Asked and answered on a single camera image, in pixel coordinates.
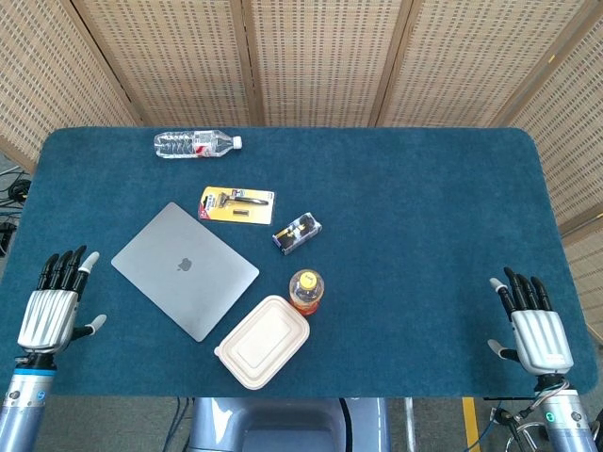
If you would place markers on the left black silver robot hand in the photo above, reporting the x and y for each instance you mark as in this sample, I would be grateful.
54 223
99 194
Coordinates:
49 315

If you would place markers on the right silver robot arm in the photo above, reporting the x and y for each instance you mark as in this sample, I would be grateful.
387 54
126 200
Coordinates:
563 416

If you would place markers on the white lidded lunch box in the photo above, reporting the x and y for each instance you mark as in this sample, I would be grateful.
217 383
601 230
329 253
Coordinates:
261 341

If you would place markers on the bamboo folding screen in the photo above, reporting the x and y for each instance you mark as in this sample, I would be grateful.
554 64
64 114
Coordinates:
320 61

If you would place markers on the small blue black box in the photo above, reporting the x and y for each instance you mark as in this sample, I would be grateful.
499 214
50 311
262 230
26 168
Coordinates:
297 233

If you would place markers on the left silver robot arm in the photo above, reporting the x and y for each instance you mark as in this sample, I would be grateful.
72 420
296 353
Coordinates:
26 405

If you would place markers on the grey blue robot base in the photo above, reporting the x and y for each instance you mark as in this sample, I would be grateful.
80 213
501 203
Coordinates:
287 426

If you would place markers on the blue table cloth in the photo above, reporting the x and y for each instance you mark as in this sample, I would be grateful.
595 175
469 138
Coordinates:
400 245

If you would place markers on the orange iced tea bottle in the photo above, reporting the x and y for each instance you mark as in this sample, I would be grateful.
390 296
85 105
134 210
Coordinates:
307 292

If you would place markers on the grey laptop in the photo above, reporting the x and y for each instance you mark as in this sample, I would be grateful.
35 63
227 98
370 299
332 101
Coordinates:
184 270

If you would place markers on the clear plastic water bottle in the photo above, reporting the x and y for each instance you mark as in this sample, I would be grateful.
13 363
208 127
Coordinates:
193 143

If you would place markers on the yellow razor blister pack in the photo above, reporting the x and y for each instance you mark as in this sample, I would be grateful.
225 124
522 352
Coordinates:
235 205

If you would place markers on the grey table leg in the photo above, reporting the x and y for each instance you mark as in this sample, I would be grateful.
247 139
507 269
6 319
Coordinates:
411 424

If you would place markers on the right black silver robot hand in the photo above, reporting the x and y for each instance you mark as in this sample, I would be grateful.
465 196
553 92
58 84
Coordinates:
542 336

